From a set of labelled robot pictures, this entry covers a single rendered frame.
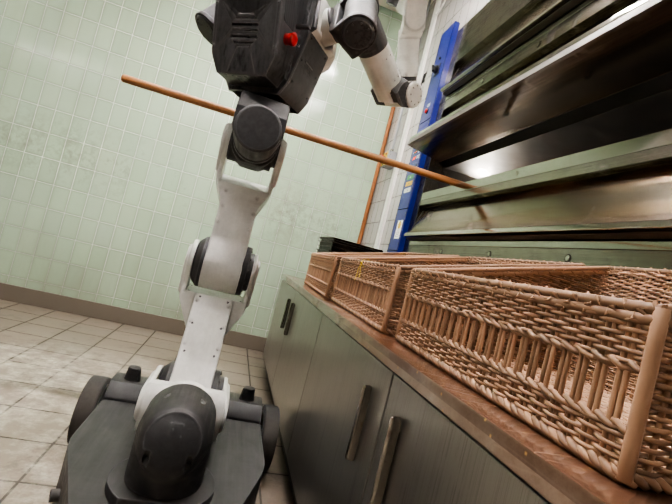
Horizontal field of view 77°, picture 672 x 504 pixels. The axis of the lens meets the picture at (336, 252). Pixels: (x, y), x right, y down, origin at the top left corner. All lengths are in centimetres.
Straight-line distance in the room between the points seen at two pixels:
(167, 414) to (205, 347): 31
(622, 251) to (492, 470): 78
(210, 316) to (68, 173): 210
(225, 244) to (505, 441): 90
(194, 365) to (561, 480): 93
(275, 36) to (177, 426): 89
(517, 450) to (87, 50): 318
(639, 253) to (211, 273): 103
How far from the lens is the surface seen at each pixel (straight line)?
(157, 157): 305
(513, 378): 56
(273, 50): 115
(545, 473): 45
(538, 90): 154
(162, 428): 92
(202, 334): 120
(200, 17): 146
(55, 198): 317
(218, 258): 119
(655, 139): 125
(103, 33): 334
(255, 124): 106
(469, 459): 54
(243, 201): 122
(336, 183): 307
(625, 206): 122
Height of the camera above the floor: 70
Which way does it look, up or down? 2 degrees up
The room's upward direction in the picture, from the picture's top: 14 degrees clockwise
